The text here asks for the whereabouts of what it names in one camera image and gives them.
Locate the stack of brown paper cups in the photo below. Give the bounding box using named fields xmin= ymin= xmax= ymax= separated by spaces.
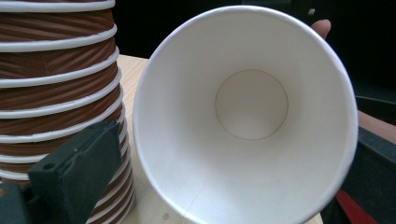
xmin=0 ymin=0 xmax=135 ymax=224

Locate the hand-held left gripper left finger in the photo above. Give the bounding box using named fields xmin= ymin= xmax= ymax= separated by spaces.
xmin=27 ymin=119 xmax=123 ymax=224

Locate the white paper cup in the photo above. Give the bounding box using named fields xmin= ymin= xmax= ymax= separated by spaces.
xmin=133 ymin=5 xmax=360 ymax=224

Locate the red strip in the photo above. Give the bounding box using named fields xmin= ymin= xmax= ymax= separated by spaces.
xmin=334 ymin=189 xmax=378 ymax=224

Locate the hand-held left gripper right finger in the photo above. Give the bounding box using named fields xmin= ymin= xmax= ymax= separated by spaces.
xmin=340 ymin=125 xmax=396 ymax=224

